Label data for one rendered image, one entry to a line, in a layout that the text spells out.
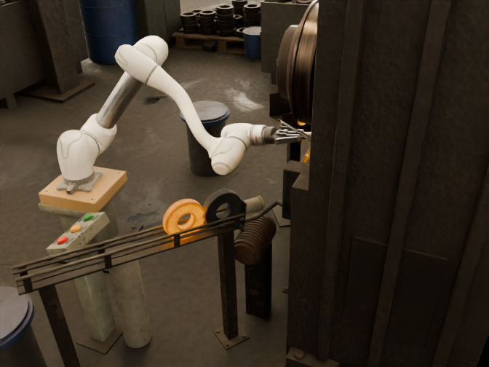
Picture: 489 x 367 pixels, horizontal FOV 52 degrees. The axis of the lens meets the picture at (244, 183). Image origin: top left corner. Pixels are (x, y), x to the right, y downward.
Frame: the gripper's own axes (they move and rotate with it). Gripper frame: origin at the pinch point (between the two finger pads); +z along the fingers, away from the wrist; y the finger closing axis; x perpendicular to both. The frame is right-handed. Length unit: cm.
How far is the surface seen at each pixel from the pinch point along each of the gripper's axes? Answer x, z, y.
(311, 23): 48, 11, 10
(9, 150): -35, -255, -38
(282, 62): 36.1, -1.4, 12.0
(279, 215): -74, -45, -42
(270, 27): -11, -117, -228
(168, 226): -2, -29, 67
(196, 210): -1, -23, 58
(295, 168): -1.1, 2.2, 24.9
